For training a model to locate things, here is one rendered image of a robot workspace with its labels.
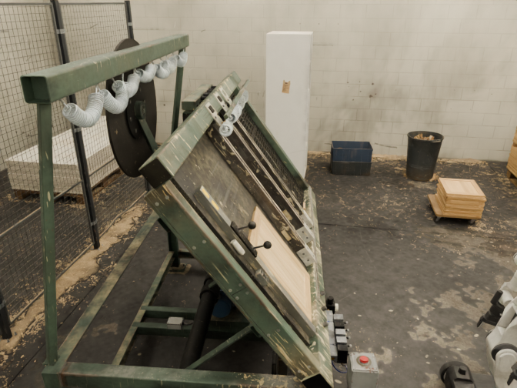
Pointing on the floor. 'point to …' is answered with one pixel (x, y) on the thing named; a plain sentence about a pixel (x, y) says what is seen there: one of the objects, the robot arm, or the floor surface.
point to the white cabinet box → (289, 91)
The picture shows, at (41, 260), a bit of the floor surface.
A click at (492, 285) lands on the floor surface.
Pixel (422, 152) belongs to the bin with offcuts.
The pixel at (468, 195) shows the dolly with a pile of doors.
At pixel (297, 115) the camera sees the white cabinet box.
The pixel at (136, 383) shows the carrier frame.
